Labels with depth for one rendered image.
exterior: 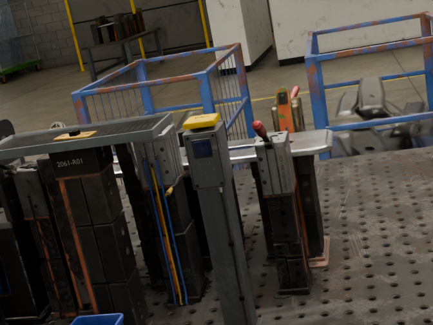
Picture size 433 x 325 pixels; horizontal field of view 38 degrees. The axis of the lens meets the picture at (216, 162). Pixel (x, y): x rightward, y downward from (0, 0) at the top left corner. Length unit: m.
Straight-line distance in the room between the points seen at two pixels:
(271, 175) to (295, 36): 8.06
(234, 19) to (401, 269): 8.07
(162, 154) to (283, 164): 0.26
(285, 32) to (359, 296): 8.09
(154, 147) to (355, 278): 0.54
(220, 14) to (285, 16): 0.95
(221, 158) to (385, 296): 0.48
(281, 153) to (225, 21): 8.14
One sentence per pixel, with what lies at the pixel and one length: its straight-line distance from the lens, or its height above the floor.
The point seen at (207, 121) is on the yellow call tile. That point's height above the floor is 1.16.
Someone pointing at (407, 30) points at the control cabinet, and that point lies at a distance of 9.42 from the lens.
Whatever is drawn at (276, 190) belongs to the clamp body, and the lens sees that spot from 1.34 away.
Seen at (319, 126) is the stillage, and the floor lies 0.58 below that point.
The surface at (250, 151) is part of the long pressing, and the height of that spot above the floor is 1.00.
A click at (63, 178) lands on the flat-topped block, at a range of 1.27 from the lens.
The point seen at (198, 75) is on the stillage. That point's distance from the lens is 3.38.
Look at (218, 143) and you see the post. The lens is 1.16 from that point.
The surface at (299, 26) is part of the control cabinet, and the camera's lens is 9.34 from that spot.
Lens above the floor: 1.40
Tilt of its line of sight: 16 degrees down
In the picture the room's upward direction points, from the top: 11 degrees counter-clockwise
